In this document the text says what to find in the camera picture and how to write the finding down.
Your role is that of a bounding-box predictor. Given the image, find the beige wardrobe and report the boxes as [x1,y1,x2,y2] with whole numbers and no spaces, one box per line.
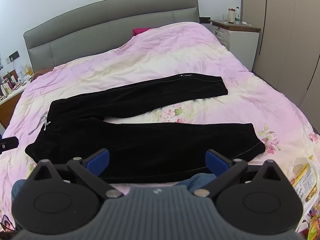
[243,0,320,117]

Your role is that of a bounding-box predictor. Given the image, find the black pants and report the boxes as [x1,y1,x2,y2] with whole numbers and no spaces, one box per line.
[25,74,266,184]

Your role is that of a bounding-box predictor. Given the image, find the yellow snack bag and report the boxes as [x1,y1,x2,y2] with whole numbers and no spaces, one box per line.
[291,155,320,203]

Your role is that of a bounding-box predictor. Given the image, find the cluttered left bedside table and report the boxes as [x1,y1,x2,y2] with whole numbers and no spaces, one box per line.
[0,64,34,99]

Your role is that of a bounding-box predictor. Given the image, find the grey upholstered headboard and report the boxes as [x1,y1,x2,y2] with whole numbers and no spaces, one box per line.
[23,0,202,74]

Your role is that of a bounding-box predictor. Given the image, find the pink floral duvet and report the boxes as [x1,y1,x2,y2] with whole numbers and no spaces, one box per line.
[0,21,320,240]

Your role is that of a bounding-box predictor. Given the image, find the white nightstand with wooden top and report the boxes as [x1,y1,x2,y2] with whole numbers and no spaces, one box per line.
[208,19,261,72]

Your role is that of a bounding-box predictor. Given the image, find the black wall socket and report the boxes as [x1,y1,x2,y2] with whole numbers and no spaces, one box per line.
[5,50,20,63]

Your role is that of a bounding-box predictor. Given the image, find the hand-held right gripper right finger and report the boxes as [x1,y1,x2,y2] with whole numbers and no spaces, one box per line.
[193,149,292,198]

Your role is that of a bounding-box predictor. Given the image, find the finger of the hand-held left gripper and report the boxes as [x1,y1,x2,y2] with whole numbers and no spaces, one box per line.
[0,136,19,153]

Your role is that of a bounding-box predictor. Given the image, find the colourful snack bag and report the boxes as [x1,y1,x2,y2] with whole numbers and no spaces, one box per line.
[299,211,320,240]

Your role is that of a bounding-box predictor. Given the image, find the person's jeans leg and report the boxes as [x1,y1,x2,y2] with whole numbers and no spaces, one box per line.
[175,172,218,193]
[11,179,27,198]

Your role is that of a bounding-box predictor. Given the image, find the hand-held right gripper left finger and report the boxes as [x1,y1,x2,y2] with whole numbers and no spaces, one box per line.
[26,148,124,199]

